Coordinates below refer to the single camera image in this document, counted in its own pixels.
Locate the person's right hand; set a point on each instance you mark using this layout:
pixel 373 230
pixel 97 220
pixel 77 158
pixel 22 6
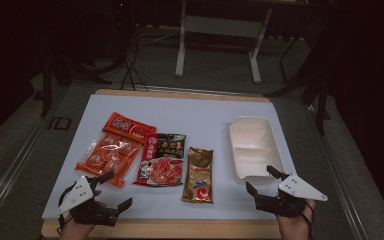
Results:
pixel 295 226

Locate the person's left hand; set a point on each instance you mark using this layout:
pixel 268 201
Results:
pixel 76 231

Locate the red and black food packet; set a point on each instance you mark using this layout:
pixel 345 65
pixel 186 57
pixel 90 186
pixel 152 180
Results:
pixel 161 160

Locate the white desk frame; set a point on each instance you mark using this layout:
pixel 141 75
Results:
pixel 220 26

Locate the black floor socket plate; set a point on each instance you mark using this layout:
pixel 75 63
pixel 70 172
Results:
pixel 60 123

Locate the gold foil packet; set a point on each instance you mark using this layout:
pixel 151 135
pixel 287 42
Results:
pixel 199 176

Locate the white divided tray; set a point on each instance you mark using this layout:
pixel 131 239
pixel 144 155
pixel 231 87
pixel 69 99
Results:
pixel 255 150

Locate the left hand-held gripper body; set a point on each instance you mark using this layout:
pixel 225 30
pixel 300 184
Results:
pixel 80 195

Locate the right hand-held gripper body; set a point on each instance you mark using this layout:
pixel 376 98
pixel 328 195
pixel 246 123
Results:
pixel 291 193

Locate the metal floor rail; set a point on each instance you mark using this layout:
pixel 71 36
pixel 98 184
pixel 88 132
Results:
pixel 340 180
pixel 10 170

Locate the white table mat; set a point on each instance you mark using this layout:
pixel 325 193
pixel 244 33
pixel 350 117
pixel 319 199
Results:
pixel 186 116

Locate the black metal stand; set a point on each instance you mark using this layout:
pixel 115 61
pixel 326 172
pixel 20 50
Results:
pixel 66 70
pixel 313 83

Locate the orange snack packet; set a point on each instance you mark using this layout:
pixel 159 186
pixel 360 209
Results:
pixel 113 150

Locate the wooden table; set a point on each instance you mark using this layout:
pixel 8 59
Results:
pixel 166 229

